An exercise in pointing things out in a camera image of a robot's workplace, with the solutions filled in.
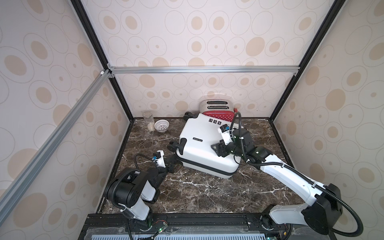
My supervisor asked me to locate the white hard-shell suitcase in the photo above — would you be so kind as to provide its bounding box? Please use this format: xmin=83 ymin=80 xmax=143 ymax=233
xmin=167 ymin=112 xmax=240 ymax=179

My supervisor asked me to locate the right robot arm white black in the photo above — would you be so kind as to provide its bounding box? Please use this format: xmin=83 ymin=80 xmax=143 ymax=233
xmin=211 ymin=119 xmax=364 ymax=238

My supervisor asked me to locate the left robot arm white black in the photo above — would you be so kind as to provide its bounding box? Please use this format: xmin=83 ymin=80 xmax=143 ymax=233
xmin=103 ymin=151 xmax=181 ymax=231

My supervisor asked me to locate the white perforated strainer cup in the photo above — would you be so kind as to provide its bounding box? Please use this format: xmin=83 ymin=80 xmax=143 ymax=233
xmin=154 ymin=120 xmax=170 ymax=133

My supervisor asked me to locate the red and chrome toaster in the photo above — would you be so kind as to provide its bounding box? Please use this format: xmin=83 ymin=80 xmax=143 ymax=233
xmin=199 ymin=100 xmax=238 ymax=122

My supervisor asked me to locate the clear glass jar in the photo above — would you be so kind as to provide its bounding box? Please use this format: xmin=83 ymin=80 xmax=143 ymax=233
xmin=142 ymin=111 xmax=155 ymax=132

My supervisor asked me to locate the left diagonal aluminium bar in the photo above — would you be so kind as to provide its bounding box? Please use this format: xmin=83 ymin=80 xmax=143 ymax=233
xmin=1 ymin=69 xmax=112 ymax=225

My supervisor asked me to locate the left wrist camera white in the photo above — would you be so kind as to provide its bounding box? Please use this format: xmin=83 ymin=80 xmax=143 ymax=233
xmin=153 ymin=150 xmax=166 ymax=168

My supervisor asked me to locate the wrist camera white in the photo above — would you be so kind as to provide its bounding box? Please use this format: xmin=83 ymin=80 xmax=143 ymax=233
xmin=218 ymin=124 xmax=233 ymax=145
xmin=153 ymin=150 xmax=166 ymax=168

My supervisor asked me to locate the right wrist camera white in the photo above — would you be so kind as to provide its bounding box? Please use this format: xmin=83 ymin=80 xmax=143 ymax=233
xmin=218 ymin=124 xmax=233 ymax=145

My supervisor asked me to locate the horizontal aluminium frame bar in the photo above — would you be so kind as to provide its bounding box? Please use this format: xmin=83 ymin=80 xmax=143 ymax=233
xmin=102 ymin=65 xmax=300 ymax=75

